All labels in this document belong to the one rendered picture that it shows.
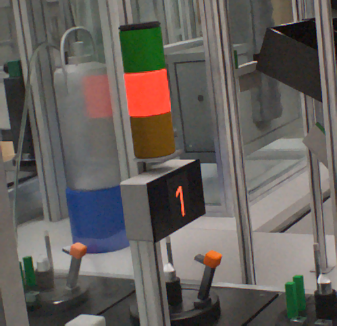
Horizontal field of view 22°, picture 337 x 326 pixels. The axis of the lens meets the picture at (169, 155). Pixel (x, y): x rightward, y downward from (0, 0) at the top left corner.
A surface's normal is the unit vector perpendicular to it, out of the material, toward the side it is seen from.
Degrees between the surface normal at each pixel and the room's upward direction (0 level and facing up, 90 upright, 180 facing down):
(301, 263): 0
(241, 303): 0
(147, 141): 90
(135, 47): 90
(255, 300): 0
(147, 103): 90
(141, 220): 90
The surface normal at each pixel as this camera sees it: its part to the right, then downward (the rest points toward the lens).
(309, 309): -0.12, -0.98
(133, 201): -0.50, 0.22
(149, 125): -0.04, 0.19
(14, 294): 0.86, 0.00
